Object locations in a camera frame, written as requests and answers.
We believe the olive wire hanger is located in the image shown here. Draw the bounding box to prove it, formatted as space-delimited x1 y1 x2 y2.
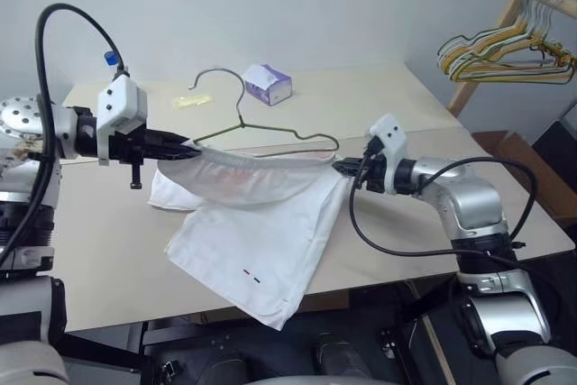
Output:
188 68 340 159

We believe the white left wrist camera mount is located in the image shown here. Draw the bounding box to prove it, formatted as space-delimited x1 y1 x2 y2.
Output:
96 76 149 166

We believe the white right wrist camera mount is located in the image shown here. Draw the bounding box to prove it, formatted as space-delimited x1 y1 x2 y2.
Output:
365 113 409 196

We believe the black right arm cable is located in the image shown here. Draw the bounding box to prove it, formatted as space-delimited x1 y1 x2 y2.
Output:
349 157 542 269

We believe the bunch of coloured hangers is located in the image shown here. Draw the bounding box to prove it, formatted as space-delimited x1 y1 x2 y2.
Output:
435 0 573 82

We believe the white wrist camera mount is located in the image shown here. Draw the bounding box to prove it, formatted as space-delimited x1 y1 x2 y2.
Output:
365 113 409 196
96 76 149 166

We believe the black case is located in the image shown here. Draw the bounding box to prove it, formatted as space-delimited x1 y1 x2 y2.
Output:
531 105 577 244

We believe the purple tissue box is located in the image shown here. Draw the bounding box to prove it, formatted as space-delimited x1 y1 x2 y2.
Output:
242 62 294 107

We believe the yellowish plastic packet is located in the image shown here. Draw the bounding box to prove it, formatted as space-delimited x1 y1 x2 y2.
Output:
172 94 214 110

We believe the white shorts garment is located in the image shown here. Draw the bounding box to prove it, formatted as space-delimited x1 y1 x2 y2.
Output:
146 141 351 331

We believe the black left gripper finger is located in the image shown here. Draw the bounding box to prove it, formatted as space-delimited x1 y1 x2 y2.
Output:
146 145 203 162
146 129 202 148

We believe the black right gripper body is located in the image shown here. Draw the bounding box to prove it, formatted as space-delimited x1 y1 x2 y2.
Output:
355 157 389 192

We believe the dark rounded shape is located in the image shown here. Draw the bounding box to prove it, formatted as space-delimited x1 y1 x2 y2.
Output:
200 334 254 385
312 329 358 376

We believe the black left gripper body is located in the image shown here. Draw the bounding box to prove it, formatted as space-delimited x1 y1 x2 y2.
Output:
110 125 154 190

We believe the wooden clothes rack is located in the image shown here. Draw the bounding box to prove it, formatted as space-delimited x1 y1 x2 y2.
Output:
447 0 577 118

